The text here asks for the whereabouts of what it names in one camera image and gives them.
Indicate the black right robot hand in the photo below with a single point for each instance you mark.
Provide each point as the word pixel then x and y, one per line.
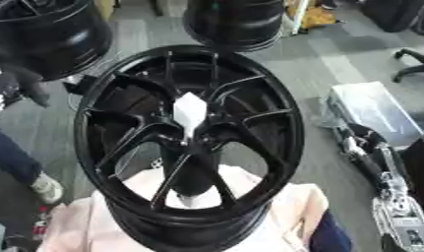
pixel 364 160

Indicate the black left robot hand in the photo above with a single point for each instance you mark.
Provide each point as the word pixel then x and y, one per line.
pixel 26 83

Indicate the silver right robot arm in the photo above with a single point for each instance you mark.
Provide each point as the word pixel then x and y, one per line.
pixel 401 216

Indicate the black wheel rim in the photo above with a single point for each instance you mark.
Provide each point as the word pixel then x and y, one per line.
pixel 235 24
pixel 45 36

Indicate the black spoked wheel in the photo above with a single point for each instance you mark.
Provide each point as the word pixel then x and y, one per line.
pixel 266 154

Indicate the silver metal case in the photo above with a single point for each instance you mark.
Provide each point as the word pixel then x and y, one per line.
pixel 372 110

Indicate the bottle with red label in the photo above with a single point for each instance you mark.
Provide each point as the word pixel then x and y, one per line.
pixel 40 224

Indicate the black bag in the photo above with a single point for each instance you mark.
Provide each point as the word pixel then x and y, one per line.
pixel 393 14

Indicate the yellow bag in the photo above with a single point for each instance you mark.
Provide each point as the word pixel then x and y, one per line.
pixel 318 16

